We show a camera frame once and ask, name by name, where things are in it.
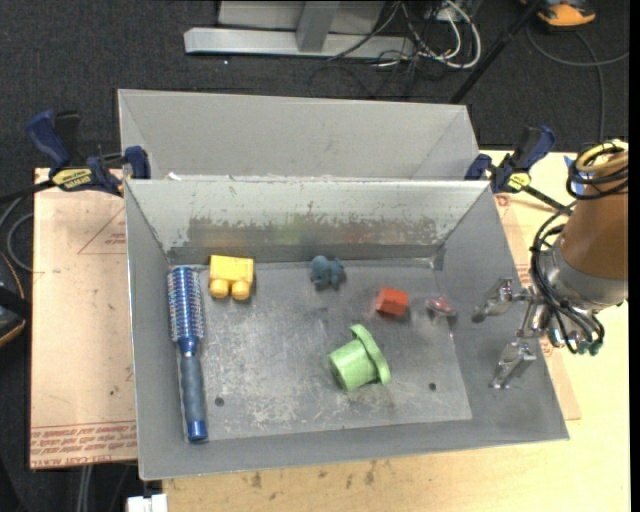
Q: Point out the small red clear toy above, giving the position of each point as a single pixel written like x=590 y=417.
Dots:
x=440 y=306

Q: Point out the brown cardboard board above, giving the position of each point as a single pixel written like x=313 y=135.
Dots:
x=80 y=320

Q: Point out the dark blue toy animal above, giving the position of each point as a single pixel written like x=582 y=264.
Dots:
x=326 y=272

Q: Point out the grey metal bin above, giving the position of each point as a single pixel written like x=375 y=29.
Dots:
x=300 y=350

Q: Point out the red block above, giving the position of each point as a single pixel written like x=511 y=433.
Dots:
x=391 y=301

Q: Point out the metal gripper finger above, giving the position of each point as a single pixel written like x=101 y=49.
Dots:
x=515 y=362
x=495 y=302

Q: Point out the yellow toy block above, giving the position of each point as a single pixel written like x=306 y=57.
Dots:
x=230 y=272

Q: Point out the green flanged cylinder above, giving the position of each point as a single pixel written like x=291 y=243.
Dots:
x=356 y=362

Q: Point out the blue hairbrush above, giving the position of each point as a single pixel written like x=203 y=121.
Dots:
x=186 y=310

